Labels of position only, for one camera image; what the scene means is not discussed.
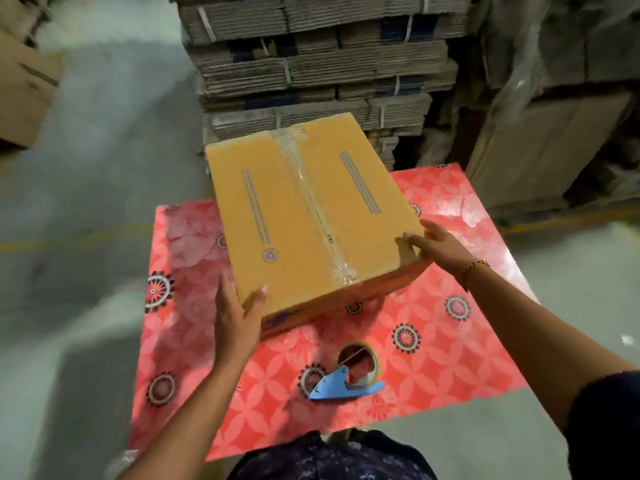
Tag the person's right hand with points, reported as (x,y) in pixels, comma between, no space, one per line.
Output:
(442,249)

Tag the person's left hand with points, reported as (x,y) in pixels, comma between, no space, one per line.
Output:
(235,329)

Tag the person's right thumb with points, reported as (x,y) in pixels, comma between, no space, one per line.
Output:
(414,237)

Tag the person's left thumb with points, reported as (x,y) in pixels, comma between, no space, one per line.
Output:
(256,300)

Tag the taped brown cardboard box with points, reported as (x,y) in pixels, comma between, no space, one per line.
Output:
(300,209)

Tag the person's right forearm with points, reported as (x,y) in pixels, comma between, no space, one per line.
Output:
(540,339)

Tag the person's left forearm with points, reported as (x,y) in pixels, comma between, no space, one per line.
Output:
(190,424)

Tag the red floral tablecloth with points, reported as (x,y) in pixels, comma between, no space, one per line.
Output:
(440,344)

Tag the blue tape dispenser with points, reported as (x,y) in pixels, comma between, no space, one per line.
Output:
(332,387)

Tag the clear packing tape roll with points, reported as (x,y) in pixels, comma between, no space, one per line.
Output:
(377,362)

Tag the large flat cardboard sheet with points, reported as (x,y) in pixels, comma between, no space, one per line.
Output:
(540,149)

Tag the dark blue patterned shirt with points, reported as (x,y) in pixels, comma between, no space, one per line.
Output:
(325,459)

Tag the stack of flattened cardboard bundles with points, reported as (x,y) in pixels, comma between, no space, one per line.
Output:
(325,64)

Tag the plastic-wrapped cardboard stack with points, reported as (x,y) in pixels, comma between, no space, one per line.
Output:
(560,39)

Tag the plain brown cardboard box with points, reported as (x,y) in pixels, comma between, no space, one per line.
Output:
(22,89)

